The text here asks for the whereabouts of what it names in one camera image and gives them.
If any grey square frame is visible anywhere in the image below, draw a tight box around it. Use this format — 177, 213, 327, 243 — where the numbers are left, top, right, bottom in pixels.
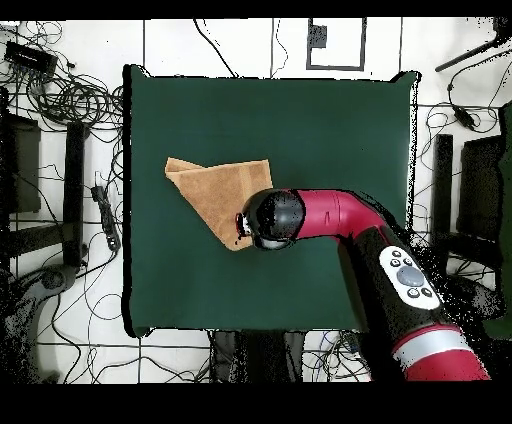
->
306, 17, 368, 72

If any dark flat panel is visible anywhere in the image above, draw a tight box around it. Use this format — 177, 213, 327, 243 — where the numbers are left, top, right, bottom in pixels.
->
0, 113, 42, 214
456, 134, 506, 241

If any orange terry towel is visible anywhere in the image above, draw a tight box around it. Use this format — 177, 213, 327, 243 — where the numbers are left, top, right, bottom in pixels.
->
164, 156, 274, 252

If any dark green table cloth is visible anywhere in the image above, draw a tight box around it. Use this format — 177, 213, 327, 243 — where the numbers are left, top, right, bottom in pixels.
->
121, 63, 421, 339

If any black bar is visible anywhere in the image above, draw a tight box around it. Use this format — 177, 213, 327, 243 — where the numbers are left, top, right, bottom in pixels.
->
428, 133, 455, 276
62, 120, 88, 268

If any black power strip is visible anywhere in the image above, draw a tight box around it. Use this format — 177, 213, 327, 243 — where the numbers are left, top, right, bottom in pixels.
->
90, 184, 122, 252

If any black rounded stand base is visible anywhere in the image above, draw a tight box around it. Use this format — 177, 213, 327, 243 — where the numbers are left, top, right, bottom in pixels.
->
0, 263, 79, 383
449, 272, 504, 323

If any thin black cable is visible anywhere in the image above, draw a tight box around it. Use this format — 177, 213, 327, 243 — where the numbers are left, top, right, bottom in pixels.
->
192, 17, 241, 78

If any black rectangular box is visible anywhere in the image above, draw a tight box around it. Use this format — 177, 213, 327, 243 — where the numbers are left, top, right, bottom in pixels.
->
3, 40, 59, 77

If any black rod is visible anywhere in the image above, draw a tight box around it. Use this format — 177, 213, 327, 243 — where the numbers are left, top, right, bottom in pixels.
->
434, 33, 512, 74

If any black power adapter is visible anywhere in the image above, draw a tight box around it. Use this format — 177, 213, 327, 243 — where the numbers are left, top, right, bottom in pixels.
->
452, 106, 478, 132

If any black cable tangle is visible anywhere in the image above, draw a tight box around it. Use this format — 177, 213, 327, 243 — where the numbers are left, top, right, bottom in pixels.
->
23, 71, 125, 129

